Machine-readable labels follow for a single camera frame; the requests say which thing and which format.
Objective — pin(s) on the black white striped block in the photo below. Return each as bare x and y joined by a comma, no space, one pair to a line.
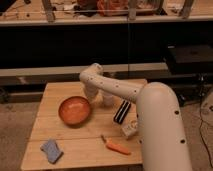
122,112

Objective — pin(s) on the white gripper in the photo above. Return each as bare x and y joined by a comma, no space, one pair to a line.
90,92

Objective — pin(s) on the small white box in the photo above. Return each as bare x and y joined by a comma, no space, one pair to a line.
129,129

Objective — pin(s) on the wooden table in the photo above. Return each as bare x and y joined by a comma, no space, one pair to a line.
82,146

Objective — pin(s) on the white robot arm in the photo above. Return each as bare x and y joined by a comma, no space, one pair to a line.
160,126

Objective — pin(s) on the orange toy carrot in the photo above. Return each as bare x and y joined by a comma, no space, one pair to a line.
115,147

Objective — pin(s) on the orange ceramic bowl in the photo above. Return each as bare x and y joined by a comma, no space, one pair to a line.
74,110

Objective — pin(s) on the blue sponge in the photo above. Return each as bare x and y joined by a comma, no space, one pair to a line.
52,151

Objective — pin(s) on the black box on floor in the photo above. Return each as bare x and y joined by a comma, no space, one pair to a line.
189,59

